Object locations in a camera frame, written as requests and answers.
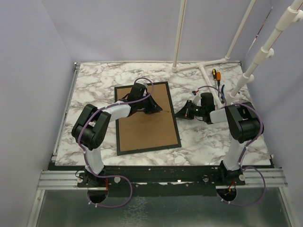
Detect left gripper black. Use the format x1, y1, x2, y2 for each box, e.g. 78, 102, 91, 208
137, 92, 162, 114

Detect white PVC jointed pole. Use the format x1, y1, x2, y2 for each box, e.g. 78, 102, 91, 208
225, 0, 303, 105

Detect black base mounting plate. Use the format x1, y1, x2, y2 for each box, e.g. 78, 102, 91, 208
77, 166, 245, 197

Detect black picture frame brown backing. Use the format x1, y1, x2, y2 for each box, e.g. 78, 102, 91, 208
116, 81, 181, 156

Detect aluminium rail left edge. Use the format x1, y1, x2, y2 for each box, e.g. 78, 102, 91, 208
52, 62, 81, 157

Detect orange handle screwdriver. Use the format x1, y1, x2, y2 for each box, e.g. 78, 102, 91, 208
216, 72, 221, 89

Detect blue handle pliers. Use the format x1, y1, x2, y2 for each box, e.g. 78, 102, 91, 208
220, 84, 225, 104

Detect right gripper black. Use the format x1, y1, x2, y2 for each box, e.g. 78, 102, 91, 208
174, 100, 205, 120

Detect white PVC pipe stand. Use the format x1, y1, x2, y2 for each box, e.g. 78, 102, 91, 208
170, 0, 258, 105

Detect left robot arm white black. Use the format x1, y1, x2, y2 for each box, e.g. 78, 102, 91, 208
71, 82, 163, 187

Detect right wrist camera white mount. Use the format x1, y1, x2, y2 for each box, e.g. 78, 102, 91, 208
191, 90, 201, 105

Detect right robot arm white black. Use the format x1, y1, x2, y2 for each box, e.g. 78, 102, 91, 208
175, 93, 264, 185

